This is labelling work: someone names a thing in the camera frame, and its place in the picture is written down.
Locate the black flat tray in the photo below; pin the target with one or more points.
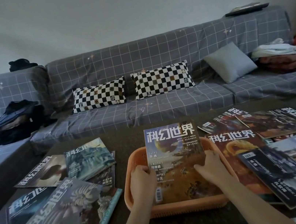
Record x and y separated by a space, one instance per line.
246 10

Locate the teal mountain cover magazine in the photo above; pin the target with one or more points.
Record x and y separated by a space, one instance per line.
91 157

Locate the cat and girl cover magazine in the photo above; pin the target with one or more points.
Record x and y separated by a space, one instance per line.
106 177

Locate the person's right forearm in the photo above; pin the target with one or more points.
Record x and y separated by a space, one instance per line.
256 205

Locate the brown planet cover magazine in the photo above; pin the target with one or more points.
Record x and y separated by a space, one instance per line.
179 175

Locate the pile of assorted magazines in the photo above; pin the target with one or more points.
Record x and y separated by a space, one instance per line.
274 122

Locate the person's left hand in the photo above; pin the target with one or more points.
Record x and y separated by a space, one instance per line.
144 187

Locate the dark silhouette cover magazine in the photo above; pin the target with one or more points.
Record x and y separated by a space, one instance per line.
49 172

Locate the plain grey cushion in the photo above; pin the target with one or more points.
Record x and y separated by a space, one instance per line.
229 63

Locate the dark stone table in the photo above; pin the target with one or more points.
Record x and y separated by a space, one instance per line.
127 141

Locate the orange plastic basket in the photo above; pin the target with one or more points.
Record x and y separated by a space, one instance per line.
189 206

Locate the black white checkered pillow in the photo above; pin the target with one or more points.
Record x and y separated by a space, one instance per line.
98 95
162 80

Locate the white shell cover magazine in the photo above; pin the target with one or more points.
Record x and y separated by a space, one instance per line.
68 211

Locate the white folded cloth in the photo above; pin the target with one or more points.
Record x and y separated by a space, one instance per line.
274 49

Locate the dark red folded blanket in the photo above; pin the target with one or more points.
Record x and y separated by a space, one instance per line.
290 63

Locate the small black garment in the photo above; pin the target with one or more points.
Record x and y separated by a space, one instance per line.
23 64

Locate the person's right hand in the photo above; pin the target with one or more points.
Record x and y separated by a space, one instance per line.
216 169

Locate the heap of dark clothes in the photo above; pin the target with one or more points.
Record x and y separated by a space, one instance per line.
19 124

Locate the grey plaid covered sofa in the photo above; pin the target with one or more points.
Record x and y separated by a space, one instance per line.
142 53

